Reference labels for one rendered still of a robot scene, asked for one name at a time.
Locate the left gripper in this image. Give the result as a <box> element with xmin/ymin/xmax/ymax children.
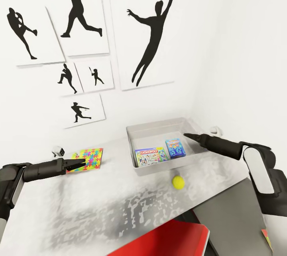
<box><xmin>38</xmin><ymin>157</ymin><xmax>86</xmax><ymax>180</ymax></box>

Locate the tennis ball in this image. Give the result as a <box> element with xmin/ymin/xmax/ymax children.
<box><xmin>172</xmin><ymin>176</ymin><xmax>185</xmax><ymax>190</ymax></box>

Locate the board game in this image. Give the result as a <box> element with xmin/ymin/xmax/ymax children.
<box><xmin>134</xmin><ymin>147</ymin><xmax>169</xmax><ymax>167</ymax></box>
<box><xmin>165</xmin><ymin>138</ymin><xmax>186</xmax><ymax>158</ymax></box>

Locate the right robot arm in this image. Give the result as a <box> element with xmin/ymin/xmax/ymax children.
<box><xmin>184</xmin><ymin>126</ymin><xmax>287</xmax><ymax>256</ymax></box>

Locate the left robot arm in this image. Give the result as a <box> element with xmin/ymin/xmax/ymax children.
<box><xmin>0</xmin><ymin>146</ymin><xmax>86</xmax><ymax>243</ymax></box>

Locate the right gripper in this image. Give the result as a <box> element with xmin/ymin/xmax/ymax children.
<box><xmin>184</xmin><ymin>133</ymin><xmax>229</xmax><ymax>156</ymax></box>

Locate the jigsaw puzzle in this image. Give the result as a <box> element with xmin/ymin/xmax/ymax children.
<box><xmin>262</xmin><ymin>230</ymin><xmax>271</xmax><ymax>249</ymax></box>
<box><xmin>66</xmin><ymin>148</ymin><xmax>103</xmax><ymax>173</ymax></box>

